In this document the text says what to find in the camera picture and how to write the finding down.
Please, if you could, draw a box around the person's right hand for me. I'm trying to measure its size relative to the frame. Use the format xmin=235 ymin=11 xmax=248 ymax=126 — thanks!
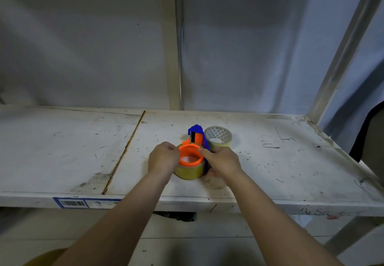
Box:
xmin=199 ymin=146 xmax=244 ymax=185

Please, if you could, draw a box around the person's left hand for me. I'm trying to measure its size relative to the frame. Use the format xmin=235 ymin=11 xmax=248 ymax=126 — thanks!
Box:
xmin=148 ymin=142 xmax=181 ymax=179

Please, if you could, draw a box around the orange and blue tape dispenser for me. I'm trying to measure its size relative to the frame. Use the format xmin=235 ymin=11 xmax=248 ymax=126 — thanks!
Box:
xmin=179 ymin=124 xmax=211 ymax=176

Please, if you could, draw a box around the yellowish clear packing tape roll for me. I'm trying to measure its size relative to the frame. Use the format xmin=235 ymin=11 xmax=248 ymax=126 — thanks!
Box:
xmin=174 ymin=156 xmax=205 ymax=181

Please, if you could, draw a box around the person's right forearm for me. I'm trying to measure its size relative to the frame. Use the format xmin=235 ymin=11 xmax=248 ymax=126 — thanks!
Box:
xmin=226 ymin=171 xmax=343 ymax=266

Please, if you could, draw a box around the person's left forearm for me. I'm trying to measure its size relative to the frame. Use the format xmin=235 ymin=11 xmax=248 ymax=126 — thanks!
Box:
xmin=51 ymin=171 xmax=172 ymax=266

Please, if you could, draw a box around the clear tape roll white core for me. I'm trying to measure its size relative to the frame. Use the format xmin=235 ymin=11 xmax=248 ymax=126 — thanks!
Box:
xmin=204 ymin=126 xmax=233 ymax=148

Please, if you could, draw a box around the blue and white barcode label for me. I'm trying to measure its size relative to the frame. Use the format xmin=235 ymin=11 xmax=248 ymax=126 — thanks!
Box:
xmin=53 ymin=197 xmax=122 ymax=209

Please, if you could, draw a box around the white metal shelf board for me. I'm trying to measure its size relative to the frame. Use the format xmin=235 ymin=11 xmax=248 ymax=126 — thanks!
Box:
xmin=0 ymin=104 xmax=384 ymax=217

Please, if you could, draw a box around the black fabric object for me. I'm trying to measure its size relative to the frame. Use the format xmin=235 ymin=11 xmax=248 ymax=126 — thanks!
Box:
xmin=349 ymin=101 xmax=384 ymax=163

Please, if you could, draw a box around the person's mustard clothing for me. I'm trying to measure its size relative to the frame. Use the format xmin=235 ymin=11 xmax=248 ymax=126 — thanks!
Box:
xmin=23 ymin=248 xmax=67 ymax=266

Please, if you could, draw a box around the grey metal shelf leg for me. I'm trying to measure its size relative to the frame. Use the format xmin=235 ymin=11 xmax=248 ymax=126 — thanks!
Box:
xmin=323 ymin=216 xmax=384 ymax=257

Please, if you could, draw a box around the beige shelf upright post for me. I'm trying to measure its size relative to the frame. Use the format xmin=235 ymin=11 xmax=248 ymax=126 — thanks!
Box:
xmin=158 ymin=0 xmax=182 ymax=111

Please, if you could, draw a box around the grey slanted shelf post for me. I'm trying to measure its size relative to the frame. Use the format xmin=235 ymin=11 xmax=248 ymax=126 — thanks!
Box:
xmin=307 ymin=0 xmax=384 ymax=125

